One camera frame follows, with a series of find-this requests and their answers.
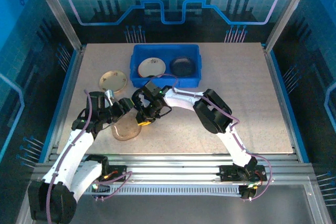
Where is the aluminium frame post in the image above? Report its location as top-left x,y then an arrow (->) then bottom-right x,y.
265,0 -> 314,51
28,0 -> 83,53

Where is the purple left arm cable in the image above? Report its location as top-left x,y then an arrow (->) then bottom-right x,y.
46,89 -> 133,221

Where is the white plate with print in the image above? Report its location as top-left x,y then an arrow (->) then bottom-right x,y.
138,57 -> 166,78

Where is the slotted cable duct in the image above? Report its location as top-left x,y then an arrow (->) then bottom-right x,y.
75,185 -> 244,196

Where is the cream floral round plate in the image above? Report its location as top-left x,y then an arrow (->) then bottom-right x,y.
99,70 -> 128,94

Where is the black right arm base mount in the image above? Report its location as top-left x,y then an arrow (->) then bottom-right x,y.
219,165 -> 268,183

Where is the grey metal panel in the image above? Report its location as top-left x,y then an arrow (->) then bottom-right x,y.
15,182 -> 331,224

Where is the blue table edge strip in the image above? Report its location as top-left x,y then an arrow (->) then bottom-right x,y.
38,49 -> 79,163
268,49 -> 311,163

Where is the black adapter with LED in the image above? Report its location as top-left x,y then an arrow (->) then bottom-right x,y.
239,184 -> 259,200
90,182 -> 111,201

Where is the aluminium frame rail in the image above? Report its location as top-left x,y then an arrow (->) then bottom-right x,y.
31,154 -> 314,187

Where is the aluminium table side rail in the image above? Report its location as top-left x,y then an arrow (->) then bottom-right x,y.
48,44 -> 87,156
262,43 -> 302,162

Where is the blue plastic bin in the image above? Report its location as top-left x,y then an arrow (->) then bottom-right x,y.
130,44 -> 203,88

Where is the thin black cable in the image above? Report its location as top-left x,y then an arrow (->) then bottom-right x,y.
157,105 -> 173,117

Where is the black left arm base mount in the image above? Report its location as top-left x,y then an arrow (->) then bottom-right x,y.
102,165 -> 129,183

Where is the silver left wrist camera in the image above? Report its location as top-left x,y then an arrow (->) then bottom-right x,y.
104,89 -> 116,106

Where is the brown glass square plate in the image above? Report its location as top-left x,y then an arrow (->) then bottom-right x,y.
111,113 -> 142,142

